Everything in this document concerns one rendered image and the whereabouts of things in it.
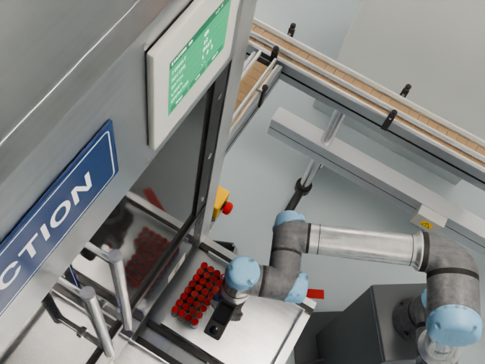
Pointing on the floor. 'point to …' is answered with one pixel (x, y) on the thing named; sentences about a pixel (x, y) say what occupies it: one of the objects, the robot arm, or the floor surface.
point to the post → (234, 71)
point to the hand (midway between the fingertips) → (223, 315)
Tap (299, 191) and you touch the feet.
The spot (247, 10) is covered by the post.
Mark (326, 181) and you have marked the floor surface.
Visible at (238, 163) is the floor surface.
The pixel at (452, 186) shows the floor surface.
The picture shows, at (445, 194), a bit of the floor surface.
